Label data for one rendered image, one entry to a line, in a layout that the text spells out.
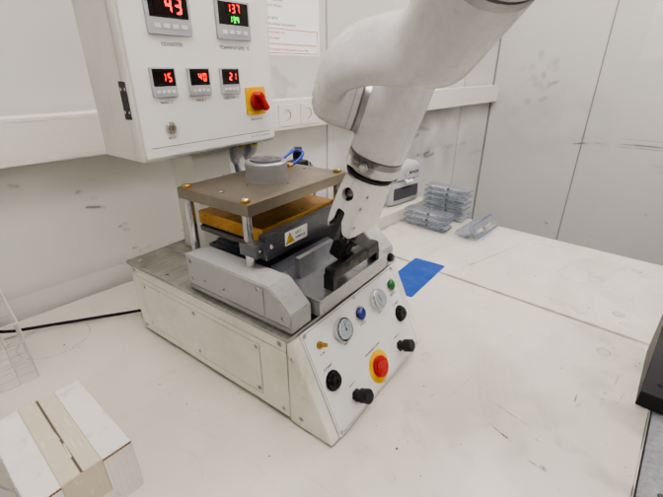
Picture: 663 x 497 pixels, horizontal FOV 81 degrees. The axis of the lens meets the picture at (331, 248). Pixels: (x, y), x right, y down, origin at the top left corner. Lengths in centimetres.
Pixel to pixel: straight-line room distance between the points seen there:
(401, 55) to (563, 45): 251
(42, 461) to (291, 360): 34
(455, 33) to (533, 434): 63
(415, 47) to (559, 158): 256
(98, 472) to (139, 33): 64
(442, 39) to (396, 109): 17
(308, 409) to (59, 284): 78
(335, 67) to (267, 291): 32
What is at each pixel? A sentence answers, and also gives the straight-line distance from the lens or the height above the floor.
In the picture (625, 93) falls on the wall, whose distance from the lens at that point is 285.
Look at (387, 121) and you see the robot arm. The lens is 55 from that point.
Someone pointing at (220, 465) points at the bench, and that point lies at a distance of 70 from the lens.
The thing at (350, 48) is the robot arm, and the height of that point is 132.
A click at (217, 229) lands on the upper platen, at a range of 75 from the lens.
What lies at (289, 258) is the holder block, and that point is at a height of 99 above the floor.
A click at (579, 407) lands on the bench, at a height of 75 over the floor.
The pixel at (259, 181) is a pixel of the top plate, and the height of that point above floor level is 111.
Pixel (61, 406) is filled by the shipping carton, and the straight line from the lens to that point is 75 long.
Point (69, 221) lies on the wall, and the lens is 118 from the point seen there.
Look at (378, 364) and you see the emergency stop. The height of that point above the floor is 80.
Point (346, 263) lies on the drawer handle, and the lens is 65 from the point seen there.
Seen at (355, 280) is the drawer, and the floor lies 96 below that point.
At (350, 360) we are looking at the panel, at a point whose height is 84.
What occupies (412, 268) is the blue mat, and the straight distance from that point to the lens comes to 121.
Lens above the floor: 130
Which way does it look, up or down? 25 degrees down
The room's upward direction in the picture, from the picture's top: straight up
